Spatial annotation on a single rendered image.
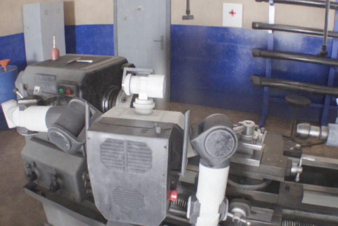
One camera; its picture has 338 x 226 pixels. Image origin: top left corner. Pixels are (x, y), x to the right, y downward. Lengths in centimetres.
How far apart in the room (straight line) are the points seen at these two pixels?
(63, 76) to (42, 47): 339
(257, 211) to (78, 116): 84
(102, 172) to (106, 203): 12
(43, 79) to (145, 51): 340
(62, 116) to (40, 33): 418
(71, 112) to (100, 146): 22
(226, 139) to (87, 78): 100
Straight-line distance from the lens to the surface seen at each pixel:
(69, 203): 205
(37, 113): 97
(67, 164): 172
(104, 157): 68
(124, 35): 512
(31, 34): 519
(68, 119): 84
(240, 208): 120
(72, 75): 159
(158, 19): 478
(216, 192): 85
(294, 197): 138
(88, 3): 563
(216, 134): 72
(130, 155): 66
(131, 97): 157
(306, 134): 146
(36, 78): 179
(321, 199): 146
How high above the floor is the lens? 167
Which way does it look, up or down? 19 degrees down
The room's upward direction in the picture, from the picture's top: straight up
